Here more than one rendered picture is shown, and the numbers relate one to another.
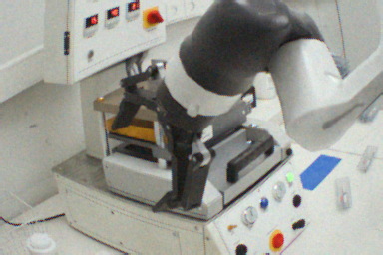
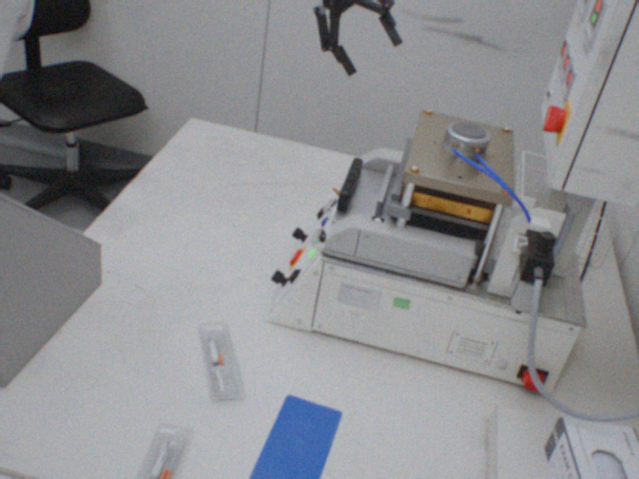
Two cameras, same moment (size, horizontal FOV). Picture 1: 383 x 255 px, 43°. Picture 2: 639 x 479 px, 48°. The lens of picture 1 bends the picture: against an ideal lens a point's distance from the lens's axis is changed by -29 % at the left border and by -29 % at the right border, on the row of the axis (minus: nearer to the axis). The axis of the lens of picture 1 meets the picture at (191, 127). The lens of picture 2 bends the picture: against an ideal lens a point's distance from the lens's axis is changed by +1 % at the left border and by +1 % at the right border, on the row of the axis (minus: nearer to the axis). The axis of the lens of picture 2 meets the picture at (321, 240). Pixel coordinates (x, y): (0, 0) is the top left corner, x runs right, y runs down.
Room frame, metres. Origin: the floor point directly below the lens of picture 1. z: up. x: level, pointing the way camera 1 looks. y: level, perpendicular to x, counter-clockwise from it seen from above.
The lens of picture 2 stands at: (2.12, -0.75, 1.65)
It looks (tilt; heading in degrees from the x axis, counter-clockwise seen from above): 34 degrees down; 149
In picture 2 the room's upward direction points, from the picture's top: 10 degrees clockwise
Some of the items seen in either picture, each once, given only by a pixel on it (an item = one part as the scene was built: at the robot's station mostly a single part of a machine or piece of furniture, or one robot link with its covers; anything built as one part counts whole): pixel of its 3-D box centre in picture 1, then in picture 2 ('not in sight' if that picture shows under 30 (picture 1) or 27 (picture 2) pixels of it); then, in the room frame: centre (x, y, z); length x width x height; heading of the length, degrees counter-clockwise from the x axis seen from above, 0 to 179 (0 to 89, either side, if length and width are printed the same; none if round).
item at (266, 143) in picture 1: (252, 157); (350, 182); (1.12, -0.11, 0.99); 0.15 x 0.02 x 0.04; 142
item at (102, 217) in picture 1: (188, 205); (423, 276); (1.24, 0.02, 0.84); 0.53 x 0.37 x 0.17; 52
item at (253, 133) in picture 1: (243, 135); (394, 246); (1.30, -0.11, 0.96); 0.26 x 0.05 x 0.07; 52
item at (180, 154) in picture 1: (182, 161); (335, 24); (0.74, 0.01, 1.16); 0.04 x 0.01 x 0.11; 123
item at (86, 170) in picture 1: (162, 167); (455, 239); (1.25, 0.07, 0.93); 0.46 x 0.35 x 0.01; 52
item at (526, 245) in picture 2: not in sight; (528, 264); (1.49, 0.00, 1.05); 0.15 x 0.05 x 0.15; 142
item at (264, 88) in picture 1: (262, 62); not in sight; (2.07, -0.26, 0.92); 0.09 x 0.08 x 0.25; 60
